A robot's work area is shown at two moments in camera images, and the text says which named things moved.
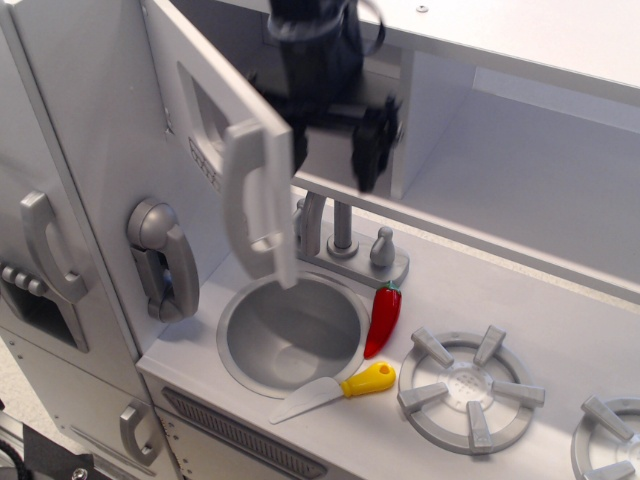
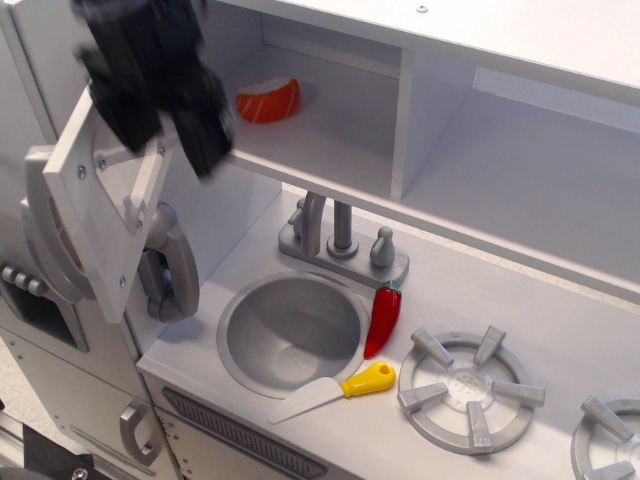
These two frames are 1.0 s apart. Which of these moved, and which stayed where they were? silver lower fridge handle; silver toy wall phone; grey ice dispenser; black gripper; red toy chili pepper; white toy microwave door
Moved: white toy microwave door; black gripper
Stayed: red toy chili pepper; silver toy wall phone; silver lower fridge handle; grey ice dispenser
